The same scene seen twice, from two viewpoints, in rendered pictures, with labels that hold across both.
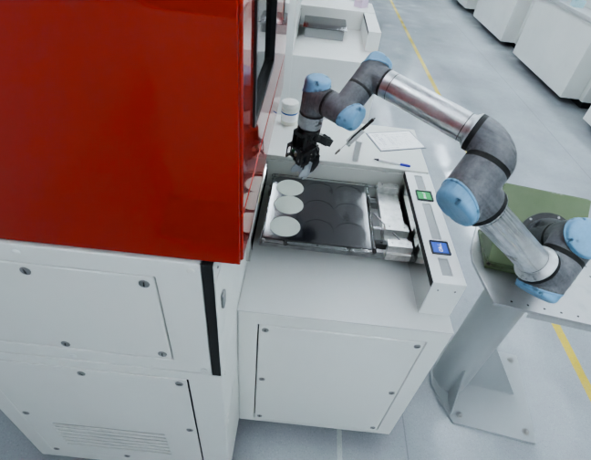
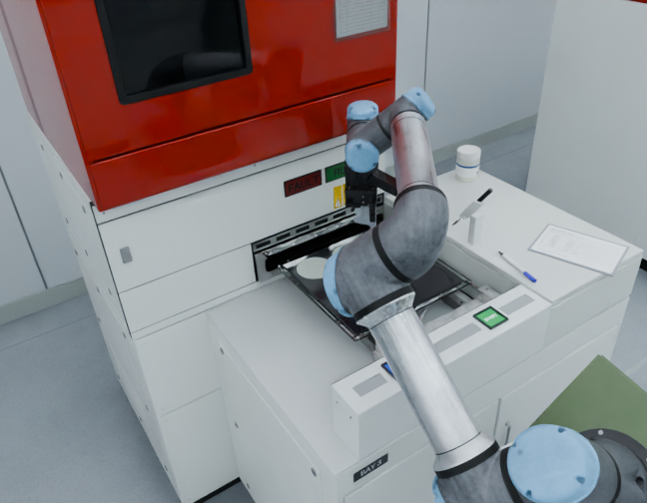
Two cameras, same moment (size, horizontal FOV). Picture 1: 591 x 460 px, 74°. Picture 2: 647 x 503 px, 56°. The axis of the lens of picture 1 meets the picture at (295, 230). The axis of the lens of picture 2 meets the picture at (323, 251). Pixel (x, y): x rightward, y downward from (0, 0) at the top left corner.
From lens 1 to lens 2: 116 cm
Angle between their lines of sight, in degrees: 46
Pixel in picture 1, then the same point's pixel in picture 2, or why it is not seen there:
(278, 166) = not seen: hidden behind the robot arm
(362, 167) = (472, 254)
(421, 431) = not seen: outside the picture
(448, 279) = (349, 394)
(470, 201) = (329, 273)
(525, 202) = (611, 401)
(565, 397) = not seen: outside the picture
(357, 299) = (298, 374)
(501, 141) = (398, 218)
